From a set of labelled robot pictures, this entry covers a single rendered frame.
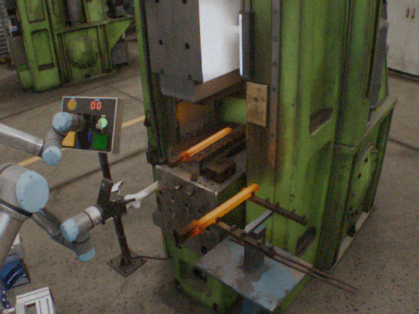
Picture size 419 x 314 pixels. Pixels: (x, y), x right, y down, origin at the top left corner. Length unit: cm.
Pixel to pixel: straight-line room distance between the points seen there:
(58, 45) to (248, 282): 540
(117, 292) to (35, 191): 142
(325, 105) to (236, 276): 88
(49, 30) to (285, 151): 524
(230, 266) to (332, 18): 114
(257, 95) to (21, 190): 93
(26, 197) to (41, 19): 534
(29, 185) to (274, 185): 101
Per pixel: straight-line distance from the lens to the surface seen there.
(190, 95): 156
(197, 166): 170
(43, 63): 646
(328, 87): 179
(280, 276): 155
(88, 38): 643
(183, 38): 151
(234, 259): 161
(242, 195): 149
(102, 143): 193
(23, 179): 116
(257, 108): 152
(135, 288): 248
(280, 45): 142
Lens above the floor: 184
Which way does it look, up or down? 30 degrees down
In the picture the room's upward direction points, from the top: 3 degrees counter-clockwise
